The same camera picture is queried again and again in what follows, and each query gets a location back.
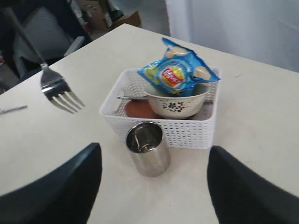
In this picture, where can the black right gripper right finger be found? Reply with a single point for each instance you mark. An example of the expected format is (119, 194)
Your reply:
(241, 196)

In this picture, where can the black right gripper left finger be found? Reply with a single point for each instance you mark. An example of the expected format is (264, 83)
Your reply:
(64, 196)

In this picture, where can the stainless steel cup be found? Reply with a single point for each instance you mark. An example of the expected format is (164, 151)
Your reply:
(148, 149)

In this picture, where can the stainless steel fork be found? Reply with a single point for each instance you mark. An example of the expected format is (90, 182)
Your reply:
(53, 85)

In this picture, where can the white plastic woven basket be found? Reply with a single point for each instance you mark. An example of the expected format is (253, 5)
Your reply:
(193, 133)

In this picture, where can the silver knife in basket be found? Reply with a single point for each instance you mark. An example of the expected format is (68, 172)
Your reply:
(131, 98)

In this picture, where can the dark plate in basket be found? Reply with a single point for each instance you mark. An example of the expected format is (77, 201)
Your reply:
(142, 109)

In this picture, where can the speckled ceramic floral bowl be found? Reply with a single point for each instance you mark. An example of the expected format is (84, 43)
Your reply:
(176, 107)

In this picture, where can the blue Lays chip bag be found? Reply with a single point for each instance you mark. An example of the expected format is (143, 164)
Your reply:
(178, 72)

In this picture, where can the cardboard box on floor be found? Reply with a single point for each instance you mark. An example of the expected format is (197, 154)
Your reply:
(100, 16)

